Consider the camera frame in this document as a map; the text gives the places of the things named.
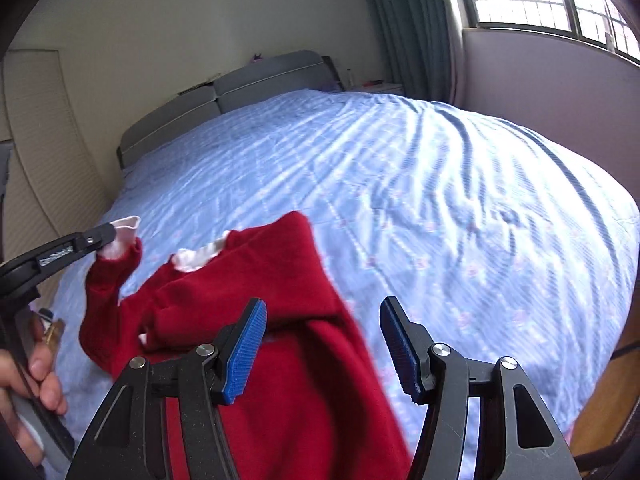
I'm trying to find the teal curtain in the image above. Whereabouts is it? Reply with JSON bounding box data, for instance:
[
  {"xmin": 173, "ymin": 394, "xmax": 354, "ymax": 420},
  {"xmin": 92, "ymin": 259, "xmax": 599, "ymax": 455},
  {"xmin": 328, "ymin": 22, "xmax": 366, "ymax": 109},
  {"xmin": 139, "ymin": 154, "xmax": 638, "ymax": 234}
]
[{"xmin": 352, "ymin": 0, "xmax": 468, "ymax": 108}]

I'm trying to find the white louvred wardrobe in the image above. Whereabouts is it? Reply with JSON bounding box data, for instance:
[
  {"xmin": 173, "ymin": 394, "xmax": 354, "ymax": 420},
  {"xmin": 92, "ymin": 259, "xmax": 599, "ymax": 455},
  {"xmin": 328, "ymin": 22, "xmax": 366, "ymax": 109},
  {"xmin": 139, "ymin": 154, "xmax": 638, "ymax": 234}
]
[{"xmin": 0, "ymin": 49, "xmax": 115, "ymax": 263}]

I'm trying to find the bed with blue duvet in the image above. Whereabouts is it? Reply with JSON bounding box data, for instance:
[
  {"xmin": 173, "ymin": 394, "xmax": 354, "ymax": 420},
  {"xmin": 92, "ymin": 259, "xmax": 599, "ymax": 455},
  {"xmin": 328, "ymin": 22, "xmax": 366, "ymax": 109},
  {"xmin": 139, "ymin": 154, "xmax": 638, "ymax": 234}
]
[{"xmin": 50, "ymin": 89, "xmax": 640, "ymax": 480}]

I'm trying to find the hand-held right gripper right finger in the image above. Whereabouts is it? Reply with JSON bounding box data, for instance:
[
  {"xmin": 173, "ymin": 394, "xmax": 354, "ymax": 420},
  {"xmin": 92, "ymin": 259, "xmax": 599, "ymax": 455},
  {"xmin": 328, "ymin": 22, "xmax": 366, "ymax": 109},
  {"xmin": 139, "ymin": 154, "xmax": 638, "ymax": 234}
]
[{"xmin": 379, "ymin": 296, "xmax": 581, "ymax": 480}]

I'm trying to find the red sweater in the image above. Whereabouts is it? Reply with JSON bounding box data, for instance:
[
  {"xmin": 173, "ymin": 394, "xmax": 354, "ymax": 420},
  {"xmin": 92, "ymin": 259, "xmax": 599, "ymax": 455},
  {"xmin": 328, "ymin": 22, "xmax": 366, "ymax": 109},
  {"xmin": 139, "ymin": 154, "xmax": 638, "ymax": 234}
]
[{"xmin": 79, "ymin": 210, "xmax": 413, "ymax": 480}]

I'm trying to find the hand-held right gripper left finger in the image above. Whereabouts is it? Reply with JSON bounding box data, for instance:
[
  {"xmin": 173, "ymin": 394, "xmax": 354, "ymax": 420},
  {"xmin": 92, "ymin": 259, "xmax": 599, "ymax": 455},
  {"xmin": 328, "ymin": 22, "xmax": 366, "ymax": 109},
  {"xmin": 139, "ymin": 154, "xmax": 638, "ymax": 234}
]
[{"xmin": 65, "ymin": 297, "xmax": 268, "ymax": 480}]

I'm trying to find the barred window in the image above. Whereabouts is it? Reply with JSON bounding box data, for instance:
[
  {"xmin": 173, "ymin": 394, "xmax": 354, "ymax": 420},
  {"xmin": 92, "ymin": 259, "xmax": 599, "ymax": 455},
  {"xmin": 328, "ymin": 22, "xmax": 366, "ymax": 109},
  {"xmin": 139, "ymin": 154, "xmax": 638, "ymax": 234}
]
[{"xmin": 437, "ymin": 0, "xmax": 640, "ymax": 67}]

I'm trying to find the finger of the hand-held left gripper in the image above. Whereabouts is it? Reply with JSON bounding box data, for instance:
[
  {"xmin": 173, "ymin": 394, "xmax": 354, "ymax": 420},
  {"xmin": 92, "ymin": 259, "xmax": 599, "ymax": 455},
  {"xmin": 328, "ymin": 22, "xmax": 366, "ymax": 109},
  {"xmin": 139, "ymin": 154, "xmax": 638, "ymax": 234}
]
[{"xmin": 75, "ymin": 222, "xmax": 119, "ymax": 253}]

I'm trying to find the white nightstand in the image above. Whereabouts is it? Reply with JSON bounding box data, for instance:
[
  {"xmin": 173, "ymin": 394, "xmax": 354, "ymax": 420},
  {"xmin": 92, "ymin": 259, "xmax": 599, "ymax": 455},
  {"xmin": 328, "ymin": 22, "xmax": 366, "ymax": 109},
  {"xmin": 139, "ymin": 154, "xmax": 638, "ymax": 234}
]
[{"xmin": 347, "ymin": 82, "xmax": 405, "ymax": 97}]

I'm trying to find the grey headboard cushion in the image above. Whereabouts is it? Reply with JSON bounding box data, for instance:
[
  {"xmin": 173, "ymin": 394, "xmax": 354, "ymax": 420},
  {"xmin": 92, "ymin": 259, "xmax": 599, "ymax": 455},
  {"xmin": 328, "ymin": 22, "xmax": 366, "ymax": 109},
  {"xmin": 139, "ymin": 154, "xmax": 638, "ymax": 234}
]
[
  {"xmin": 116, "ymin": 87, "xmax": 221, "ymax": 171},
  {"xmin": 214, "ymin": 50, "xmax": 333, "ymax": 115}
]

